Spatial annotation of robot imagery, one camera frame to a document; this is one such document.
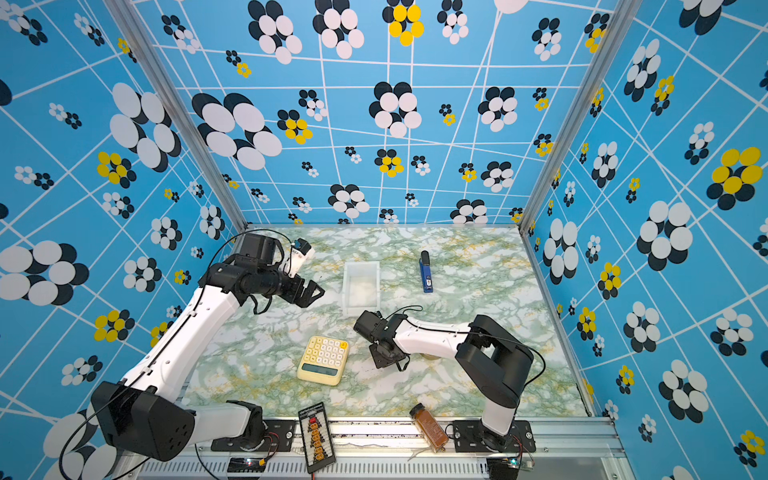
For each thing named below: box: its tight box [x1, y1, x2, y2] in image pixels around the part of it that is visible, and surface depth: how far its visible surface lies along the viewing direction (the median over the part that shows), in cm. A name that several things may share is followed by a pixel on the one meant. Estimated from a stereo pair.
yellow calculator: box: [297, 336, 350, 386], surface depth 86 cm
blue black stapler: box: [419, 250, 434, 294], surface depth 104 cm
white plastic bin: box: [342, 261, 381, 323], surface depth 102 cm
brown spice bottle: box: [409, 403, 449, 453], surface depth 74 cm
